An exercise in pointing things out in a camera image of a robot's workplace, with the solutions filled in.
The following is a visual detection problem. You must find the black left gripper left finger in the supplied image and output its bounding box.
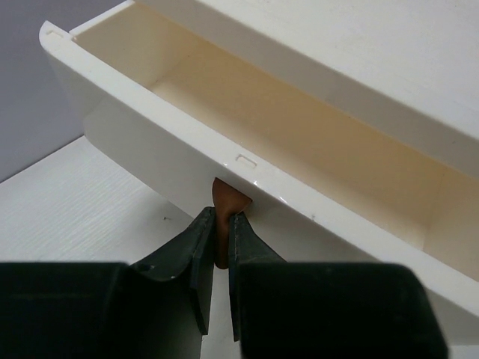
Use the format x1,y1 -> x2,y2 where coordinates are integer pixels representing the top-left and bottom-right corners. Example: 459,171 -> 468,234
1,207 -> 216,358

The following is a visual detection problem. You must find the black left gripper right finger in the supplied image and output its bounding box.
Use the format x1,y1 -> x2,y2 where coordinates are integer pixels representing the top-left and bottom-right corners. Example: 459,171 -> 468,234
229,214 -> 449,358

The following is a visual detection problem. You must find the brown top drawer tab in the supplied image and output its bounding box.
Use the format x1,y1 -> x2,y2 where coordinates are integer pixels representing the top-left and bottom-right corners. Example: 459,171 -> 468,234
212,178 -> 252,269

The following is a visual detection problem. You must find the white drawer cabinet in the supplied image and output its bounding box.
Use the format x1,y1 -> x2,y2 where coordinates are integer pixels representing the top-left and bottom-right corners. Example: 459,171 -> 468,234
206,1 -> 478,139

